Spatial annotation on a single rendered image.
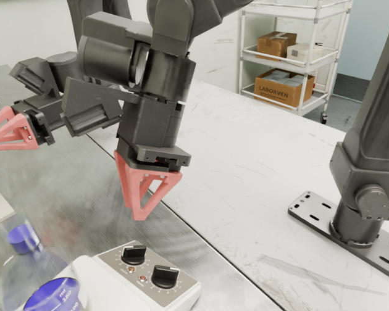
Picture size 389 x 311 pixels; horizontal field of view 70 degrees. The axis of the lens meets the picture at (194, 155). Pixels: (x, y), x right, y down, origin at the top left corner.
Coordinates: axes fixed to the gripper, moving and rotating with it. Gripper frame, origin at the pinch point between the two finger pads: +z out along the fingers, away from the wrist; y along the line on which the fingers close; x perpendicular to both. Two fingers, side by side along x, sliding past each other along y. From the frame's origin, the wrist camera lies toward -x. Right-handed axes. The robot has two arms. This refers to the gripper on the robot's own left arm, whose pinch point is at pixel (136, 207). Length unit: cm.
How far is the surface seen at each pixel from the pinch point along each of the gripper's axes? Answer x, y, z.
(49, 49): -8, -143, -21
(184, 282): 6.2, 6.4, 7.1
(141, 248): 1.8, 1.0, 5.6
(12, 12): -25, -137, -32
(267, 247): 21.0, 5.2, 3.6
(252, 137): 35.2, -21.0, -10.2
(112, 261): -1.8, 0.9, 7.3
